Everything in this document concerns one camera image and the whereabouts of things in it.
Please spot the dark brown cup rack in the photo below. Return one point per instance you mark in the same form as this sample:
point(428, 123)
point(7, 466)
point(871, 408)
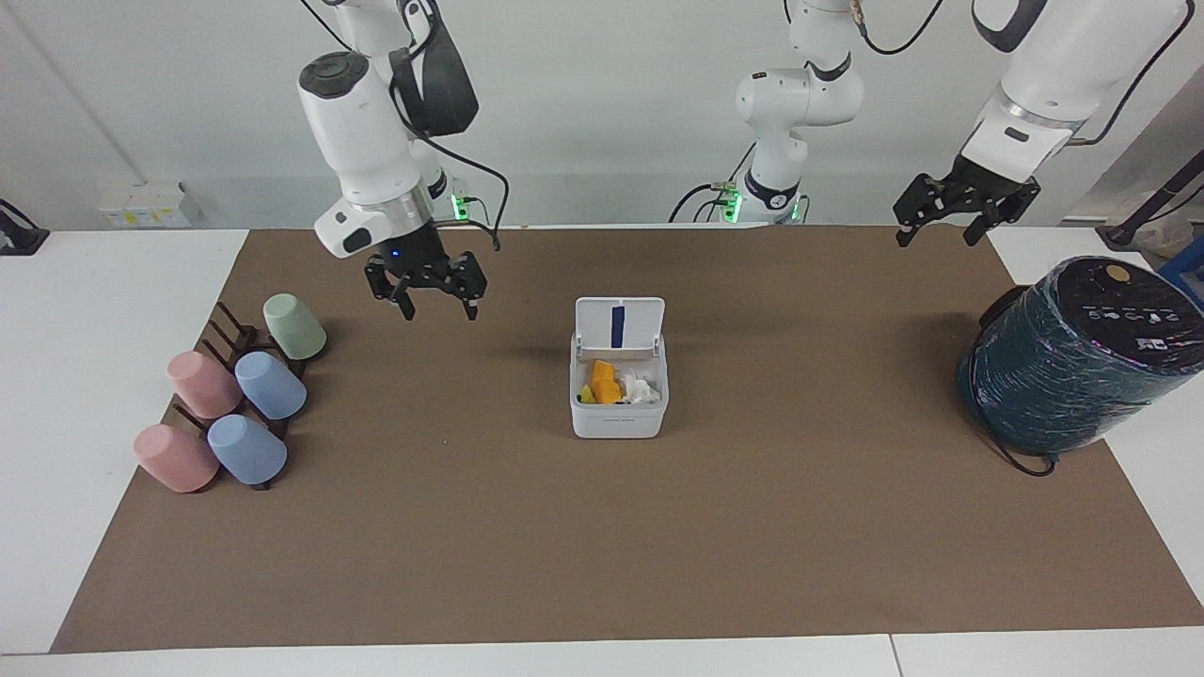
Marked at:
point(235, 331)

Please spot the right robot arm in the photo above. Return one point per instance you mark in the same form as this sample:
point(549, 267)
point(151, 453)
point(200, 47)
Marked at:
point(362, 132)

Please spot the blue plastic cup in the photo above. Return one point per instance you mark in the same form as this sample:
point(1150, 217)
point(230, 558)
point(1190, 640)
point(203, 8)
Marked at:
point(246, 451)
point(271, 385)

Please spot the white crumpled tissue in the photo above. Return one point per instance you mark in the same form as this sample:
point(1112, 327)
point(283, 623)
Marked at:
point(641, 389)

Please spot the black stand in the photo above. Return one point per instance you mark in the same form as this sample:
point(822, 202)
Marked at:
point(21, 237)
point(1152, 202)

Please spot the pink plastic cup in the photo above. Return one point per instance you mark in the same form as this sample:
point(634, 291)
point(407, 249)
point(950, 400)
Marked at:
point(174, 459)
point(202, 384)

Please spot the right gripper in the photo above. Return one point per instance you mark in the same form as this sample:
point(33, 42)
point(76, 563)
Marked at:
point(416, 254)

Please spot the green plastic cup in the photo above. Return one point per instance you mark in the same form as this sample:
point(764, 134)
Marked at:
point(293, 327)

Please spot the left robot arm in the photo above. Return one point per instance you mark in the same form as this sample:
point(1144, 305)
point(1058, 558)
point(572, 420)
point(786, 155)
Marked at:
point(795, 99)

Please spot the white box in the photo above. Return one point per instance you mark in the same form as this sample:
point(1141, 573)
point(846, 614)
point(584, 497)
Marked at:
point(146, 207)

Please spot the blue box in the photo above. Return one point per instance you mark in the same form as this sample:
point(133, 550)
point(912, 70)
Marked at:
point(1187, 268)

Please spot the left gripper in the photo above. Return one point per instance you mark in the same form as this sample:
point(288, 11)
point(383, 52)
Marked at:
point(988, 186)

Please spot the large dark wrapped trash bin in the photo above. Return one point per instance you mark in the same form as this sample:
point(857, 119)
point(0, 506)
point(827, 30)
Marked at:
point(1063, 376)

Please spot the small white lidded bin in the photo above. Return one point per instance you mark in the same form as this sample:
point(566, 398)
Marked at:
point(618, 414)

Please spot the orange trash piece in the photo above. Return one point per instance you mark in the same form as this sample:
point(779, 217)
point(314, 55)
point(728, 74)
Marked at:
point(605, 384)

